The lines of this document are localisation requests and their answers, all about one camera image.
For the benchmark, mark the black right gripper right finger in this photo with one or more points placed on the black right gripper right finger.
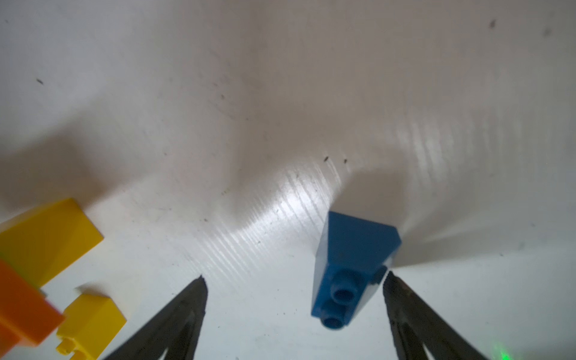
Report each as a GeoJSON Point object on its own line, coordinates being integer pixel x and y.
{"type": "Point", "coordinates": [417, 330]}

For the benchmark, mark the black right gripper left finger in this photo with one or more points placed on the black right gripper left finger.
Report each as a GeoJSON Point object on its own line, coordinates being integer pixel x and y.
{"type": "Point", "coordinates": [172, 333]}

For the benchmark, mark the yellow lego brick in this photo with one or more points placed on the yellow lego brick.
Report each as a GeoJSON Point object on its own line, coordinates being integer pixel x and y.
{"type": "Point", "coordinates": [90, 324]}
{"type": "Point", "coordinates": [42, 242]}

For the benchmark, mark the small blue lego brick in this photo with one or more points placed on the small blue lego brick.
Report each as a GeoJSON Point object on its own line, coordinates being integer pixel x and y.
{"type": "Point", "coordinates": [352, 259]}

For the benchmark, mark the orange lego brick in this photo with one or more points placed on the orange lego brick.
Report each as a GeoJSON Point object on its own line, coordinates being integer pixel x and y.
{"type": "Point", "coordinates": [27, 319]}

